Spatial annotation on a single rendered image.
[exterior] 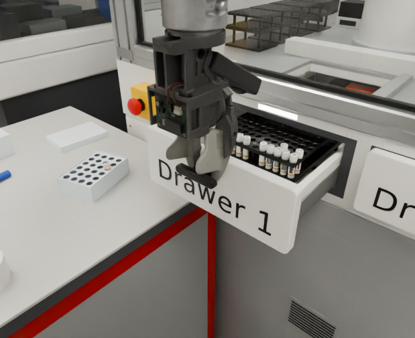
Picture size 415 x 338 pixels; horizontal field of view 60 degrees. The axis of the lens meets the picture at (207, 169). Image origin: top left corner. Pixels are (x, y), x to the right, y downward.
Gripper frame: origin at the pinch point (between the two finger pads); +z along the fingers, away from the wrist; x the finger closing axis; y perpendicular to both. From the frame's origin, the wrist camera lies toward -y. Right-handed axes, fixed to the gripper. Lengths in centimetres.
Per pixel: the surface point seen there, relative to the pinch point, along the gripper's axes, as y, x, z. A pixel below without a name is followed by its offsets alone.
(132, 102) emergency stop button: -11.5, -32.5, 1.6
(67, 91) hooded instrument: -22, -82, 14
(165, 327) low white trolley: 2.0, -11.2, 47.3
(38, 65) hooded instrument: -13, -80, 3
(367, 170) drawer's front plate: -17.0, 17.7, 0.8
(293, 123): -18.7, 3.5, -2.1
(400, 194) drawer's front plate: -17.0, 23.0, 2.9
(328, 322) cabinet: -18.5, 17.9, 39.6
